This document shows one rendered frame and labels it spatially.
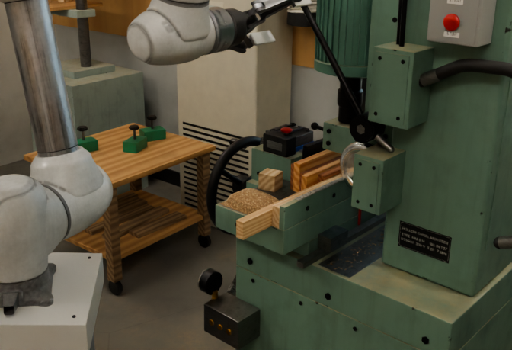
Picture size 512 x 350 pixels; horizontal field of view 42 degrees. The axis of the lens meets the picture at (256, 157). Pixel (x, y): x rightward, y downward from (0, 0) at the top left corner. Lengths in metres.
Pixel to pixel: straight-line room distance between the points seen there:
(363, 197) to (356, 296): 0.22
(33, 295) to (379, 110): 0.88
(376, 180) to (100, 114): 2.54
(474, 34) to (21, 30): 1.01
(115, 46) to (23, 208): 2.74
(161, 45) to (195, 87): 2.14
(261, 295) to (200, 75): 1.81
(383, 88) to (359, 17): 0.22
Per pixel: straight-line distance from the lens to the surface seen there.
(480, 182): 1.36
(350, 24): 1.48
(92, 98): 3.66
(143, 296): 2.95
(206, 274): 1.70
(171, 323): 2.76
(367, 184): 1.37
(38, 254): 1.61
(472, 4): 1.23
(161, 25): 1.19
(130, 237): 3.04
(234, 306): 1.69
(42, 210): 1.58
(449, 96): 1.34
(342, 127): 1.58
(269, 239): 1.47
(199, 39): 1.24
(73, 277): 1.74
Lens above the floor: 1.53
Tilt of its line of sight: 20 degrees down
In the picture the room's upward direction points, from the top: 1 degrees clockwise
